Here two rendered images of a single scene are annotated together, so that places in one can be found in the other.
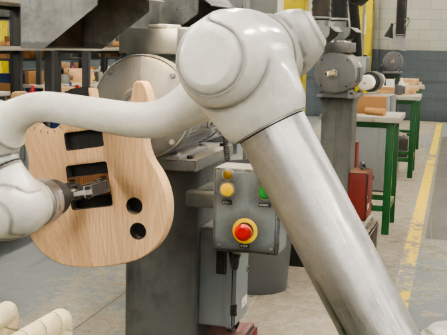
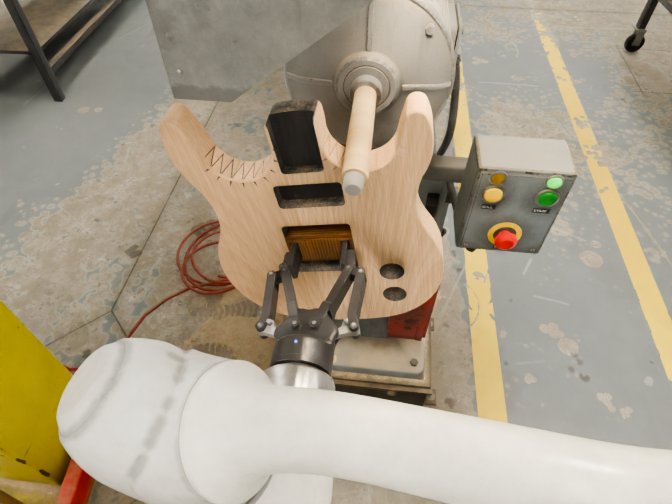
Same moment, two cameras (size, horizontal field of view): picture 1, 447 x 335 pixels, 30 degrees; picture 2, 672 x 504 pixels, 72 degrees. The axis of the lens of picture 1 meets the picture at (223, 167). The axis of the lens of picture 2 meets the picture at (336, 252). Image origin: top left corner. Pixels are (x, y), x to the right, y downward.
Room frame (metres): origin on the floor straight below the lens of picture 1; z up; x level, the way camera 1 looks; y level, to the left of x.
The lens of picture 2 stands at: (1.37, 0.34, 1.61)
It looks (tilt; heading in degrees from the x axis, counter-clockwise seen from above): 49 degrees down; 351
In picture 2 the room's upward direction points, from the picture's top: straight up
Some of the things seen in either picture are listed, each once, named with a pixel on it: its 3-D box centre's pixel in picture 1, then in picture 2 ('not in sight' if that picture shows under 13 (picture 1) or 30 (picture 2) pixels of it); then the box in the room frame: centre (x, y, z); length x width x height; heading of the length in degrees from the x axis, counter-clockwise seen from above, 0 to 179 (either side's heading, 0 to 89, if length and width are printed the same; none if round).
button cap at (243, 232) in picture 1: (244, 231); (505, 237); (1.89, -0.05, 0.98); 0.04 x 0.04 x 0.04; 75
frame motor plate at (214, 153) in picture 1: (173, 153); not in sight; (2.23, 0.14, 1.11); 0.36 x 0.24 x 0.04; 165
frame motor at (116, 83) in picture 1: (169, 104); (378, 27); (2.17, 0.15, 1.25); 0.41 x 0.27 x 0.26; 165
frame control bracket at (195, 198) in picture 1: (223, 200); (459, 169); (2.04, 0.00, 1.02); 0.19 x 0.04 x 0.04; 75
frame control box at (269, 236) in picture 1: (246, 213); (486, 183); (2.02, -0.06, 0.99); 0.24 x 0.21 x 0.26; 165
